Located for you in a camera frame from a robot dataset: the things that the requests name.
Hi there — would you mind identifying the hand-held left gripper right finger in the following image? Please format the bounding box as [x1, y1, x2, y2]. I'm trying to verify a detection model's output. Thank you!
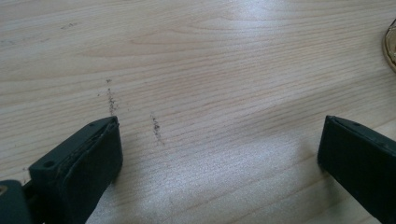
[317, 114, 396, 224]

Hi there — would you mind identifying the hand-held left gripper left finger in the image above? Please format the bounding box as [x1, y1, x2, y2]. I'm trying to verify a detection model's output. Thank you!
[28, 115, 124, 224]

